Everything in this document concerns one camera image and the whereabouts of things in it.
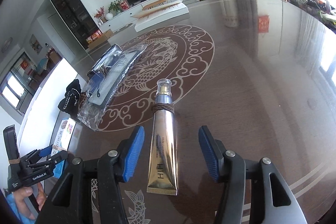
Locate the blue white small box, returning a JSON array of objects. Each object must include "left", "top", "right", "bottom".
[{"left": 51, "top": 118, "right": 76, "bottom": 178}]

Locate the gold cosmetic tube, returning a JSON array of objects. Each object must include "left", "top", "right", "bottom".
[{"left": 146, "top": 79, "right": 178, "bottom": 196}]

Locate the person's left hand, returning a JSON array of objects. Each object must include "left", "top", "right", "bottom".
[{"left": 13, "top": 182, "right": 47, "bottom": 220}]

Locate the black beaded hair scrunchie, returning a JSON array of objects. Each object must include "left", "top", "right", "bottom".
[{"left": 58, "top": 79, "right": 81, "bottom": 119}]

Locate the phone case in plastic bag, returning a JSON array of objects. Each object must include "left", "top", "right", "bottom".
[{"left": 77, "top": 44, "right": 147, "bottom": 131}]

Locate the red flower white vase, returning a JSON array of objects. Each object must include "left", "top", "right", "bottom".
[{"left": 94, "top": 7, "right": 113, "bottom": 24}]

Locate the black glass display cabinet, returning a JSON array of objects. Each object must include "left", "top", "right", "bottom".
[{"left": 50, "top": 0, "right": 101, "bottom": 50}]

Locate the green potted plant left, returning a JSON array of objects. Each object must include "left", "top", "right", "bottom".
[{"left": 108, "top": 0, "right": 123, "bottom": 14}]

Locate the white flat cardboard box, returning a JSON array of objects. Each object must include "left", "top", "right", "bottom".
[{"left": 133, "top": 0, "right": 189, "bottom": 32}]

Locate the white tv cabinet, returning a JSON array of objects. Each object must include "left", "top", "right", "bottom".
[{"left": 99, "top": 0, "right": 199, "bottom": 33}]

